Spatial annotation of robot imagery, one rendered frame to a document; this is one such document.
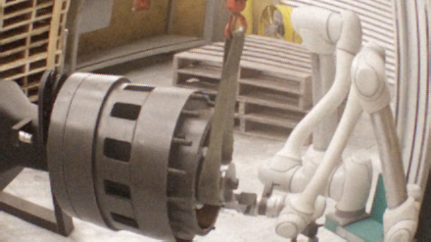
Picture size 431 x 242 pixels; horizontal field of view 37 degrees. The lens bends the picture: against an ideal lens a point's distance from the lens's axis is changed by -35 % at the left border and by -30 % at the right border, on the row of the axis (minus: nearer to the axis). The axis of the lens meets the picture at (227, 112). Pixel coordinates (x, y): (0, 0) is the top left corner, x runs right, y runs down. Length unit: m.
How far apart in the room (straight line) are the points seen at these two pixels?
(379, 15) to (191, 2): 2.43
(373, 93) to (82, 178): 0.97
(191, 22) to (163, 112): 6.80
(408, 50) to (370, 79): 0.68
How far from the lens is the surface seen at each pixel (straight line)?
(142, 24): 8.74
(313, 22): 2.95
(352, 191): 3.08
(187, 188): 2.48
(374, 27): 8.22
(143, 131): 2.48
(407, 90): 3.03
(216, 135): 2.55
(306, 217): 2.59
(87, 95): 2.61
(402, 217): 2.52
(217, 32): 9.34
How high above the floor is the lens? 1.72
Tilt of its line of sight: 15 degrees down
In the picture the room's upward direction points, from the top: 3 degrees clockwise
